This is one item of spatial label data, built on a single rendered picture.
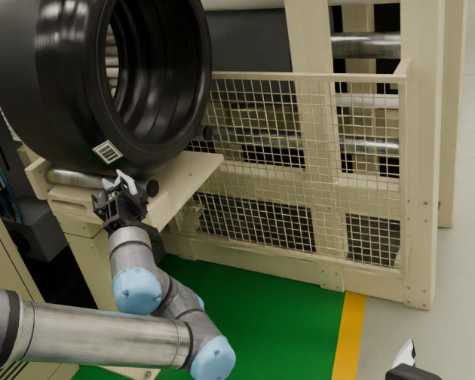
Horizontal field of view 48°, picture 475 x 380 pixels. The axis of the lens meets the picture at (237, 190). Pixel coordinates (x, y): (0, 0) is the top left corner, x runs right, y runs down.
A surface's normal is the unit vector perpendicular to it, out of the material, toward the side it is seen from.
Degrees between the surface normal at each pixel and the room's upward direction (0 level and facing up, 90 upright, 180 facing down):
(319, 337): 0
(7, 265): 90
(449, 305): 0
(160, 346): 72
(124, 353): 86
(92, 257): 90
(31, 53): 64
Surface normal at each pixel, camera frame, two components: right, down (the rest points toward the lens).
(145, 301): 0.26, 0.61
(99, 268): -0.44, 0.56
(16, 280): 0.88, 0.12
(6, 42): -0.48, 0.08
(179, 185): -0.18, -0.82
